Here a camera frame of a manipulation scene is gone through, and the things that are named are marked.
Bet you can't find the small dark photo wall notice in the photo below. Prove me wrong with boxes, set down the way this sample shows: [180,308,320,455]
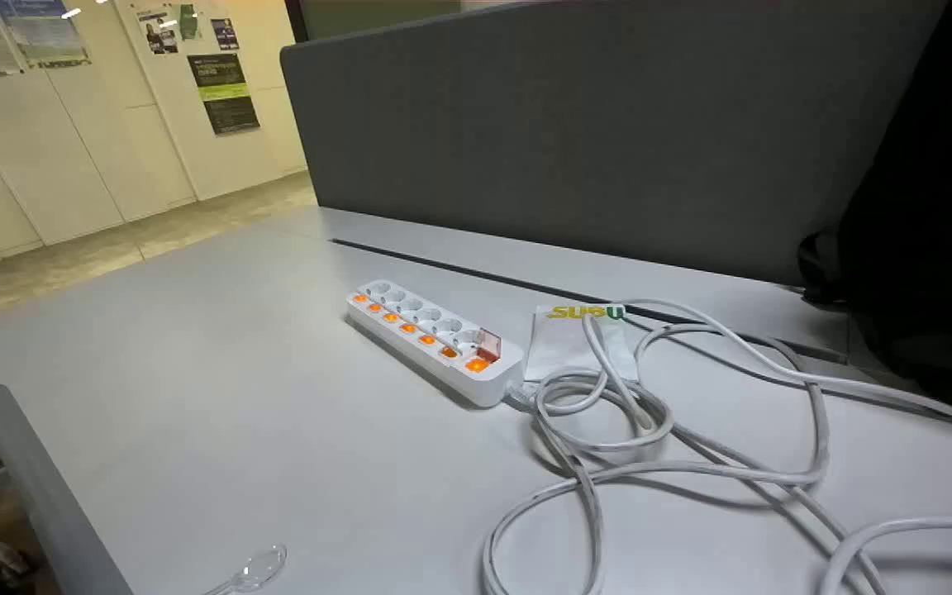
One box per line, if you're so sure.
[137,5,185,58]

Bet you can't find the black bag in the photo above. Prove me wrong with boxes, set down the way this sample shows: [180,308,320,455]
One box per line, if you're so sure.
[797,0,952,414]

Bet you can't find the white power strip orange switches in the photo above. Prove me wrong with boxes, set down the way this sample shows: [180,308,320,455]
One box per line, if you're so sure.
[343,276,528,414]

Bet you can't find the small dark blue wall notice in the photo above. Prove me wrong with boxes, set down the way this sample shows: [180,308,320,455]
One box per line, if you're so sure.
[210,14,246,54]

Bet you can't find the grey desk partition panel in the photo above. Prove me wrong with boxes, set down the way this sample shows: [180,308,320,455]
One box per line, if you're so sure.
[278,0,949,286]

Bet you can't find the clear plastic spoon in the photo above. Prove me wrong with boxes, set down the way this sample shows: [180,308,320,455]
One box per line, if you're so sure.
[201,543,292,595]

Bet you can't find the small green wall notice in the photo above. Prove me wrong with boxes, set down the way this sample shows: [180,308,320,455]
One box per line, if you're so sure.
[174,0,206,45]

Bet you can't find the dark poster with green stripe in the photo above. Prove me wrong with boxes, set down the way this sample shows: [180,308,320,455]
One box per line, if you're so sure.
[185,49,264,140]

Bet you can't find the white power cable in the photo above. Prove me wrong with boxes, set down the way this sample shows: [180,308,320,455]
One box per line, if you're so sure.
[480,294,952,595]

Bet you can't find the blue photo wall poster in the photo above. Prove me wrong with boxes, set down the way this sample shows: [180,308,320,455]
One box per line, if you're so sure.
[0,0,95,71]

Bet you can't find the clear plastic bag yellow label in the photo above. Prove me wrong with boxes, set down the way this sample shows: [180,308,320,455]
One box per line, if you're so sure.
[519,296,645,390]

